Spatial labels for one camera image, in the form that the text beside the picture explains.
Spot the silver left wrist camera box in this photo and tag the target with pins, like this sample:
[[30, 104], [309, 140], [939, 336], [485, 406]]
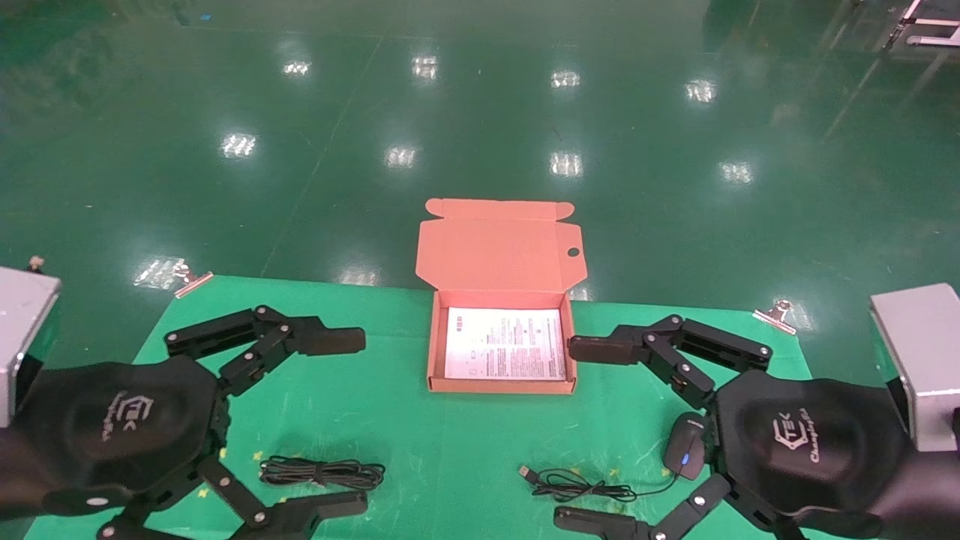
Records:
[[22, 330]]

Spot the metal binder clip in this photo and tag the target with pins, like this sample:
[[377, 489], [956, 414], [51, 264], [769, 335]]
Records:
[[776, 316], [193, 280]]

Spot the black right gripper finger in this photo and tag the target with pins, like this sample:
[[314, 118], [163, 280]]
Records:
[[600, 523], [600, 349]]

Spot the green table mat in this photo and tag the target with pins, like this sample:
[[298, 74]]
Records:
[[450, 442]]

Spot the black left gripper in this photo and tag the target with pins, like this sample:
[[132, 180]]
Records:
[[127, 420]]

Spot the white metal rack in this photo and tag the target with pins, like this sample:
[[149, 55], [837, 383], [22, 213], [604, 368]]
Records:
[[926, 26]]

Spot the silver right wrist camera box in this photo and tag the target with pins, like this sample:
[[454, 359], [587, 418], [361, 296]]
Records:
[[926, 360]]

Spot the open brown cardboard box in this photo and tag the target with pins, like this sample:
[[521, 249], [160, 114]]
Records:
[[499, 255]]

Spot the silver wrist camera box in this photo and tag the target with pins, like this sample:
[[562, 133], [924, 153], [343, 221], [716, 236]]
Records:
[[926, 360], [22, 330]]

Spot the white printed instruction sheet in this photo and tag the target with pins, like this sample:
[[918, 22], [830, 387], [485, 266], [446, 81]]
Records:
[[504, 343]]

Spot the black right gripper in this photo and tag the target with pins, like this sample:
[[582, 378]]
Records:
[[810, 442]]

